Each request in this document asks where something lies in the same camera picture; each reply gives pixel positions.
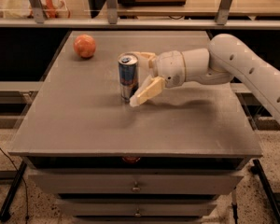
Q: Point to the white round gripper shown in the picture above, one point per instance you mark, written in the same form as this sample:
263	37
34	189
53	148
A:
168	65

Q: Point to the blue silver redbull can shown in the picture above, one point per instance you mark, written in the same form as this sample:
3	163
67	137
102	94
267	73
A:
128	75

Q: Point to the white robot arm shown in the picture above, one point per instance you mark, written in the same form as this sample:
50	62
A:
225	58

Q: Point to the red object inside cabinet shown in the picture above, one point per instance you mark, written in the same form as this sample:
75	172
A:
131	159

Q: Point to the grey drawer cabinet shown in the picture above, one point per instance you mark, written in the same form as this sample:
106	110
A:
193	140

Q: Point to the orange plastic bag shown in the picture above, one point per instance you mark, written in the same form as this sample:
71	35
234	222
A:
53	8

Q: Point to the top drawer metal knob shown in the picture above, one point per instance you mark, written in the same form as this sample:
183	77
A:
136	187

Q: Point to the drawer metal knob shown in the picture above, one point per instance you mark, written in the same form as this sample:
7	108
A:
137	213
136	187

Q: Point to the lower drawer metal knob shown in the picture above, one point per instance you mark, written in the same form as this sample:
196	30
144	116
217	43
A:
137	213

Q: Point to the middle metal shelf bracket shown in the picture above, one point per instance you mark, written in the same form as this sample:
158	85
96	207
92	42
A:
111	11

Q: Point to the metal shelf bracket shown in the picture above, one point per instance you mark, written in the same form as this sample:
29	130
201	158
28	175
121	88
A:
111	11
38	12
223	12

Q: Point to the right metal shelf bracket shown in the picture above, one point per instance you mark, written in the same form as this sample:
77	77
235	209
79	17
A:
223	12

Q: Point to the black right floor rail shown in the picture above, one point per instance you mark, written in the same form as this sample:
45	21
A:
273	197

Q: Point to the black floor rail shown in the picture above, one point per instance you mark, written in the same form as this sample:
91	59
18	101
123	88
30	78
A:
16	180
273	197

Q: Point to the left metal shelf bracket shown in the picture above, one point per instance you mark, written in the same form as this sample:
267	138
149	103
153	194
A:
38	12

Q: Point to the black left floor rail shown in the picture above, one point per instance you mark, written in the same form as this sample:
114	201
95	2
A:
16	180

